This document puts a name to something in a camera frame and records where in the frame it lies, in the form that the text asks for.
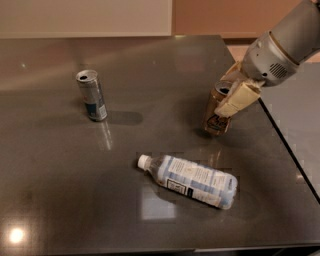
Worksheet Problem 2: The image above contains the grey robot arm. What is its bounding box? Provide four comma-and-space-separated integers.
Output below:
215, 0, 320, 117

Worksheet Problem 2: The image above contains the clear blue plastic bottle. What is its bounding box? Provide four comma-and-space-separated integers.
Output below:
138, 155, 238, 210

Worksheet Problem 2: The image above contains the silver blue slim can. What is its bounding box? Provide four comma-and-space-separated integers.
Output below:
76, 70, 107, 122

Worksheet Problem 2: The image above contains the grey side table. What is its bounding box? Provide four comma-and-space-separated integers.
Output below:
262, 62, 320, 199

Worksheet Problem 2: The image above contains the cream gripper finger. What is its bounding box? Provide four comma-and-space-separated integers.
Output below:
219, 81, 261, 117
220, 61, 246, 83

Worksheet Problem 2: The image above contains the orange soda can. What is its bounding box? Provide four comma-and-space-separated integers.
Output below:
202, 81, 232, 136

